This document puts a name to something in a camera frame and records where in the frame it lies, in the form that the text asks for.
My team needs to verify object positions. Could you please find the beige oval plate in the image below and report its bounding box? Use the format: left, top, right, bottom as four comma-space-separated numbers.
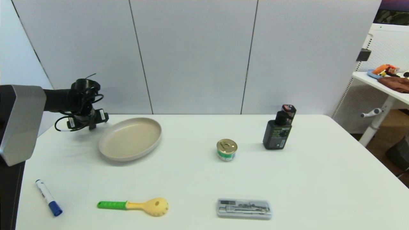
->
98, 117, 162, 162

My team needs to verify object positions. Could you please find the white marker with blue cap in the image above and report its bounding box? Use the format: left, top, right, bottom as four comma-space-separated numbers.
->
35, 179, 63, 217

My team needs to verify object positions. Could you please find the small gold-lid tin can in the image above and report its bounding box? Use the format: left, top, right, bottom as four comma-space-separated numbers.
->
216, 139, 238, 161

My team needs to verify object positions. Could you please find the clear plastic tool case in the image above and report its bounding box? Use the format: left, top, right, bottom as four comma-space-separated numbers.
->
217, 198, 272, 220

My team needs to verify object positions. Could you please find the black pump bottle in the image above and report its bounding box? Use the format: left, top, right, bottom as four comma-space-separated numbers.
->
263, 104, 297, 150

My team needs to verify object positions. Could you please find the small black box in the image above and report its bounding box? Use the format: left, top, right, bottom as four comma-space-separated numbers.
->
356, 49, 372, 62

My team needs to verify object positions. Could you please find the white height-adjustable desk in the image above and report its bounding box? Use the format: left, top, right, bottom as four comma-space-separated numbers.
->
352, 72, 409, 147

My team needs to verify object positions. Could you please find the white pegboard panel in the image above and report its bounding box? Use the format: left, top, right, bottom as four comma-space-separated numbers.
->
332, 23, 409, 134

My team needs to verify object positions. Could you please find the brown cloth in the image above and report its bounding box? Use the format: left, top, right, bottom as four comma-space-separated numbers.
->
378, 77, 409, 94

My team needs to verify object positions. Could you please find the dark bin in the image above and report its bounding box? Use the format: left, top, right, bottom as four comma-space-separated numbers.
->
385, 136, 409, 173

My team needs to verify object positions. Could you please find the yellow spoon with green handle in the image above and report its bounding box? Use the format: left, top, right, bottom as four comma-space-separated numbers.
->
97, 197, 169, 217

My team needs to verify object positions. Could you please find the white desk crank handle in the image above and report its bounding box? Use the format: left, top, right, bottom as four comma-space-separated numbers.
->
360, 108, 382, 119

